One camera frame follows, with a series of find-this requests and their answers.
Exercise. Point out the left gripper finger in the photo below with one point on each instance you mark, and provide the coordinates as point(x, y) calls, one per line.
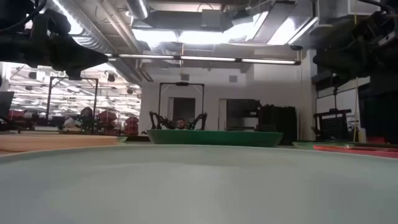
point(90, 57)

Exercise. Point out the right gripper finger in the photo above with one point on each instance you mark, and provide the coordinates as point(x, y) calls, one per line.
point(329, 60)

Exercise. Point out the cream plastic plate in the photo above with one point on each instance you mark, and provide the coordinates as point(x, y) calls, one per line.
point(56, 142)

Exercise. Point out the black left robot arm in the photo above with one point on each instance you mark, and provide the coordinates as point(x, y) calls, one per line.
point(12, 46)

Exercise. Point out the background black robot arm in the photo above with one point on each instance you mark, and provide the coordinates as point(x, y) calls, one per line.
point(197, 121)
point(157, 120)

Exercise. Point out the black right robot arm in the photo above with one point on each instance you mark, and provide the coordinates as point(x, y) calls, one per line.
point(385, 18)

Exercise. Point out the red cabinet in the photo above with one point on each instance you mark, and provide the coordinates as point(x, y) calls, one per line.
point(106, 118)
point(132, 125)

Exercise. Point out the dark storage cabinet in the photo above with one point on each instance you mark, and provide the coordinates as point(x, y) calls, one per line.
point(276, 123)

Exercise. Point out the red transparent plastic plate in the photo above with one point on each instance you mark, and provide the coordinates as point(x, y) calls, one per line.
point(357, 151)

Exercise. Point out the person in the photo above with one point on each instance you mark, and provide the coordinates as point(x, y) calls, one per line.
point(181, 124)

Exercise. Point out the long ceiling light bar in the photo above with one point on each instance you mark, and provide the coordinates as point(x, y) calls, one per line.
point(205, 58)

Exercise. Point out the large dark green plate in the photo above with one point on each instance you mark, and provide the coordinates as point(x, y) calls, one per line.
point(214, 137)

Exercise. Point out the pale mint plastic plate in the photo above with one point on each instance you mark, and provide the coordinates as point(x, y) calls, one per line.
point(199, 186)

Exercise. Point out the black gantry frame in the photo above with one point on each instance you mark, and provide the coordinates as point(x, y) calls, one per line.
point(182, 83)
point(49, 99)

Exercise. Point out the silver ventilation duct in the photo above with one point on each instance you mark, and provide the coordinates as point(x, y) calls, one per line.
point(138, 7)

